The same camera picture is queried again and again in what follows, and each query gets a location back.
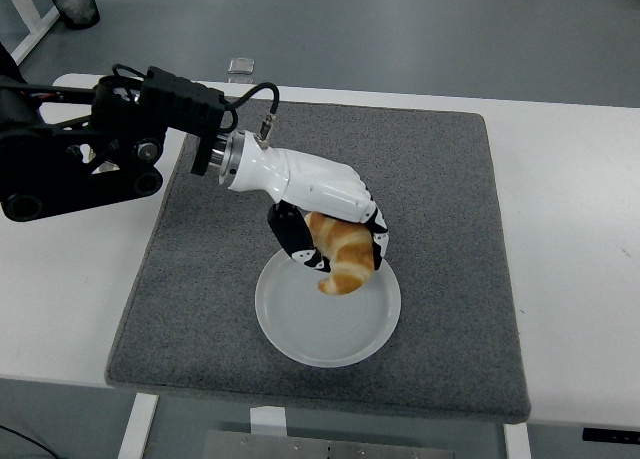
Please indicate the white furniture frame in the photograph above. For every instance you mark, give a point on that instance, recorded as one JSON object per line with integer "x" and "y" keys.
{"x": 32, "y": 36}

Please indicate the dark mesh waste bin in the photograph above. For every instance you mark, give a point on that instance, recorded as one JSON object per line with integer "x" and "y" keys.
{"x": 75, "y": 4}

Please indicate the black table control panel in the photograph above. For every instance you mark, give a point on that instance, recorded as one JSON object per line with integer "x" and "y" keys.
{"x": 610, "y": 435}

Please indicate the white table bracket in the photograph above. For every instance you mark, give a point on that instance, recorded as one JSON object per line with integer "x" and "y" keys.
{"x": 267, "y": 421}

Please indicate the pale grey round plate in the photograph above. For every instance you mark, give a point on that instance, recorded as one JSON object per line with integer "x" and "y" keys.
{"x": 325, "y": 329}

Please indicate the grey felt mat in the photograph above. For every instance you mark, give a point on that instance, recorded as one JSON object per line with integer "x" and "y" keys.
{"x": 440, "y": 204}

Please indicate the golden croissant bread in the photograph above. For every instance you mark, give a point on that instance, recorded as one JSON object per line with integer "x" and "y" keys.
{"x": 350, "y": 264}

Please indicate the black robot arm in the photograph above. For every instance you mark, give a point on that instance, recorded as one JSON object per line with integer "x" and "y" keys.
{"x": 50, "y": 164}

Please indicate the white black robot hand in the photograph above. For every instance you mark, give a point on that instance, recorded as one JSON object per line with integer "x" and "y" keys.
{"x": 310, "y": 179}

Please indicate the white table leg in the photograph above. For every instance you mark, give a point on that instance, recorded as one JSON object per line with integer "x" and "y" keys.
{"x": 137, "y": 429}
{"x": 517, "y": 444}

